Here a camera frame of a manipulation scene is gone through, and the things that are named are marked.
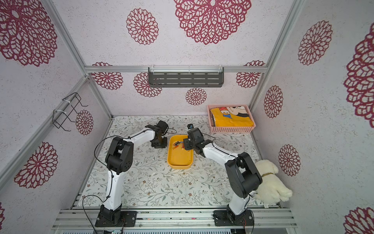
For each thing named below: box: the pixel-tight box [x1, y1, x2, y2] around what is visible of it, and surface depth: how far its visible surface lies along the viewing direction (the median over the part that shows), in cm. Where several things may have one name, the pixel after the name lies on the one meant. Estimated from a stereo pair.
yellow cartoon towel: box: [208, 105, 256, 134], surface depth 109 cm
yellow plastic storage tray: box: [167, 135, 194, 170], surface depth 99 cm
